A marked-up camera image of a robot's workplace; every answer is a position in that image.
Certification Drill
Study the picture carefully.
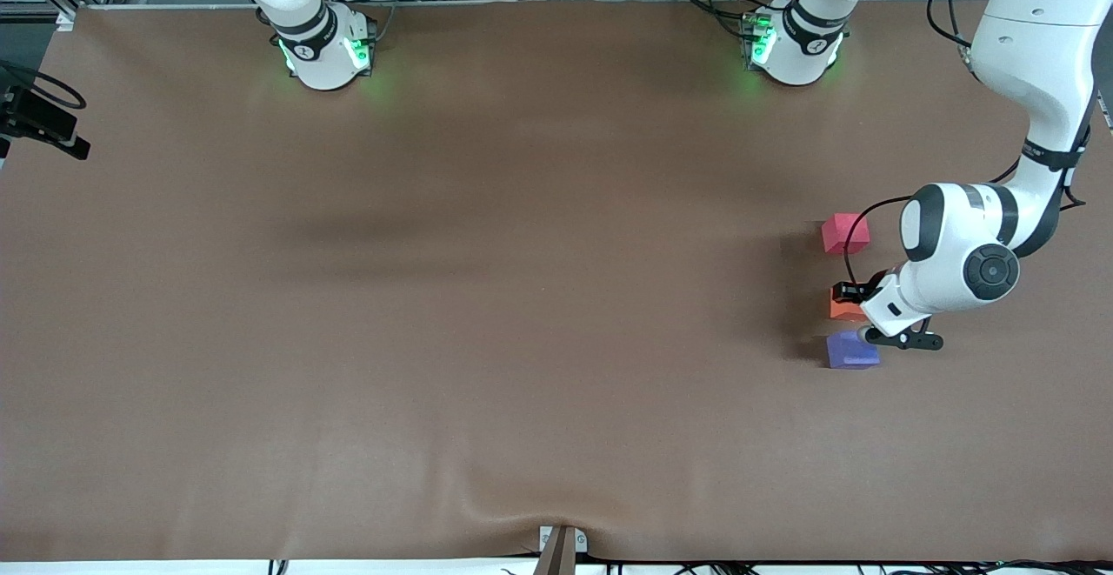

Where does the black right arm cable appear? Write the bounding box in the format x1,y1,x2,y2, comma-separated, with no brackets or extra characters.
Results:
0,60,89,111

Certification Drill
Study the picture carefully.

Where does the purple foam block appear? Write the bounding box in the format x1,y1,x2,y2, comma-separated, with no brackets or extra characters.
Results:
826,331,881,371

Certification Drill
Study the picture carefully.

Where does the orange foam block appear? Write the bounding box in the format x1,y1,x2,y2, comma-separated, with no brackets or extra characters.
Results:
829,286,872,323

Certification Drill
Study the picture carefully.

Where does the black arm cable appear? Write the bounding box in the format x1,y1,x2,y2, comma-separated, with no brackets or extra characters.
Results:
842,0,1090,289
0,60,89,111

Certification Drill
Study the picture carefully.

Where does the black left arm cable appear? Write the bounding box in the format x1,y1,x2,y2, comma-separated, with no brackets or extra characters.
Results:
842,0,1090,289

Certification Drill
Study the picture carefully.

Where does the red foam block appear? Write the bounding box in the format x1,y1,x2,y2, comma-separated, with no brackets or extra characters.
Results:
821,213,870,255

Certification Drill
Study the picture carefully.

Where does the brown table mat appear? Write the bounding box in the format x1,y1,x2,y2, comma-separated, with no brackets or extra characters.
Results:
0,0,1113,563

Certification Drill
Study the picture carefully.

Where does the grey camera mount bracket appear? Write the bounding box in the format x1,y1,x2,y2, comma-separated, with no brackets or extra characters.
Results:
538,525,589,575

